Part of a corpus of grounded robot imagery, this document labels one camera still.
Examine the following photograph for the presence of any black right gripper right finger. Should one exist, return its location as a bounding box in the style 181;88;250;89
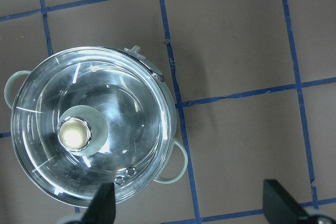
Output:
263;179;314;224

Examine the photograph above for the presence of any pale green cooking pot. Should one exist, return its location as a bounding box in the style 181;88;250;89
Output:
3;45;188;184

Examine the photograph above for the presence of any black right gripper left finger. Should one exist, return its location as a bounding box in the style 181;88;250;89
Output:
81;182;116;224

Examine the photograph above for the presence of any glass pot lid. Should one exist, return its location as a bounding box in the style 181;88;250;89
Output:
10;46;177;207

